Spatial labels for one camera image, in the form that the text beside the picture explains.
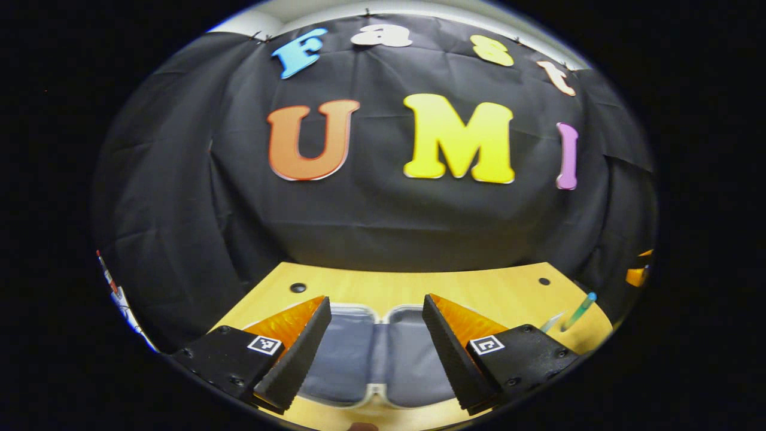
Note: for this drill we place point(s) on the clear slim tube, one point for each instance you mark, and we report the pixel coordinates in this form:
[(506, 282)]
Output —
[(552, 322)]

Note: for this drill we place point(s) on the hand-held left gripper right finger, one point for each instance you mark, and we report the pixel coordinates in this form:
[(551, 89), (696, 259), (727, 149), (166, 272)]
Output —
[(449, 359)]

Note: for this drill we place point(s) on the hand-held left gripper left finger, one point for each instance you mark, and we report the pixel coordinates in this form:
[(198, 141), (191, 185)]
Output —
[(299, 359)]

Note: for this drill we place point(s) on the teal tube with blue cap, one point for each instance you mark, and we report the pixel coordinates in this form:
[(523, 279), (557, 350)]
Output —
[(577, 311)]

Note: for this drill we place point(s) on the black backdrop cloth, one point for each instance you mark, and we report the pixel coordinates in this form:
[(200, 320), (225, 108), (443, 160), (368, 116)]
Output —
[(383, 221)]

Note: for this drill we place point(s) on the white printed board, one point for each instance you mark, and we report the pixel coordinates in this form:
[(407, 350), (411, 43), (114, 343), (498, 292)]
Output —
[(119, 296)]

